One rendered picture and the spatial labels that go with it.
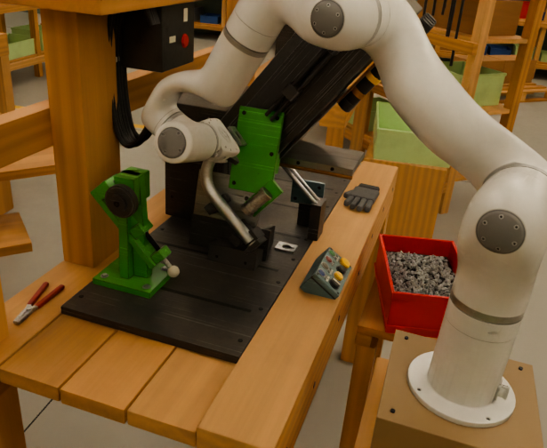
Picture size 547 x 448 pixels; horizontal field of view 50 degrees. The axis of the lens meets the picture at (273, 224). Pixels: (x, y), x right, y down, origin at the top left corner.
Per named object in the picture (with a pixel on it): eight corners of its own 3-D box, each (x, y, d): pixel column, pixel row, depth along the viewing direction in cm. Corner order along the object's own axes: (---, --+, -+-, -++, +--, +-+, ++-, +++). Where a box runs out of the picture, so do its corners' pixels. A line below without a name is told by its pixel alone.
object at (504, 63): (509, 86, 833) (517, 54, 814) (554, 100, 769) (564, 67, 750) (443, 89, 784) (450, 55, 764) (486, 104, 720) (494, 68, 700)
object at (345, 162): (363, 162, 166) (364, 151, 165) (351, 180, 152) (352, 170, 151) (236, 139, 176) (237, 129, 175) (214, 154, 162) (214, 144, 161)
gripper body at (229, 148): (229, 150, 127) (245, 149, 138) (203, 112, 128) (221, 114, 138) (203, 170, 130) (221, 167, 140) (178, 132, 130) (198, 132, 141)
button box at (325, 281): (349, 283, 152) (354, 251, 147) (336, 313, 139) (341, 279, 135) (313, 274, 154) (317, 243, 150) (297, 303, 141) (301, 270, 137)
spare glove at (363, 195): (351, 187, 202) (352, 180, 201) (382, 193, 199) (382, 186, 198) (335, 207, 185) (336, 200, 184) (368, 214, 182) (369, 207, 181)
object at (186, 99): (258, 191, 192) (265, 88, 177) (221, 228, 166) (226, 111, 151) (207, 180, 197) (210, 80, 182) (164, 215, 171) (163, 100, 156)
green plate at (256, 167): (279, 193, 154) (292, 113, 149) (269, 196, 147) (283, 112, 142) (238, 184, 157) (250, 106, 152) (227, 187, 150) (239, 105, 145)
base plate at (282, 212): (351, 181, 212) (352, 176, 211) (238, 364, 117) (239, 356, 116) (244, 161, 222) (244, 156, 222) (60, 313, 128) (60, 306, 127)
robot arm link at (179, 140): (172, 140, 129) (201, 169, 128) (141, 141, 116) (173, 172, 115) (194, 111, 126) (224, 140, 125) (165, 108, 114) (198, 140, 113)
